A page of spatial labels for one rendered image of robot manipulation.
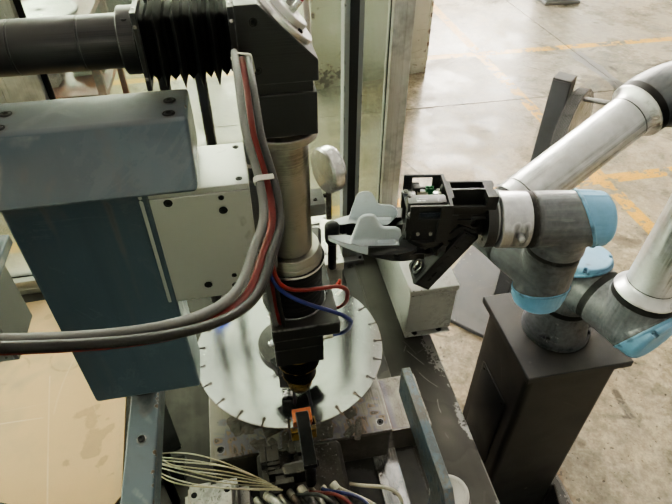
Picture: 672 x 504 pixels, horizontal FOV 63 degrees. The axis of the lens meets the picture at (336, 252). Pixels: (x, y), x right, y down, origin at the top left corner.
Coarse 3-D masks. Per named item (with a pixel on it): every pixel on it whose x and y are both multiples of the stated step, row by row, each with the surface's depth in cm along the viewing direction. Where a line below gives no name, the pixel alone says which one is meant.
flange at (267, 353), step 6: (264, 330) 99; (270, 330) 99; (264, 336) 98; (270, 336) 98; (258, 342) 97; (264, 342) 97; (258, 348) 97; (264, 348) 96; (270, 348) 96; (264, 354) 95; (270, 354) 95; (264, 360) 95
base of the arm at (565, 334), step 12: (528, 312) 125; (552, 312) 118; (528, 324) 125; (540, 324) 122; (552, 324) 120; (564, 324) 119; (576, 324) 118; (588, 324) 120; (528, 336) 125; (540, 336) 122; (552, 336) 122; (564, 336) 120; (576, 336) 120; (588, 336) 122; (552, 348) 122; (564, 348) 121; (576, 348) 122
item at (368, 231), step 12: (360, 216) 68; (372, 216) 68; (360, 228) 69; (372, 228) 69; (384, 228) 69; (396, 228) 69; (336, 240) 71; (348, 240) 71; (360, 240) 70; (372, 240) 70; (384, 240) 70; (396, 240) 70; (360, 252) 70
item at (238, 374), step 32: (256, 320) 102; (224, 352) 97; (256, 352) 97; (352, 352) 97; (224, 384) 92; (256, 384) 92; (320, 384) 92; (352, 384) 92; (256, 416) 87; (288, 416) 87; (320, 416) 87
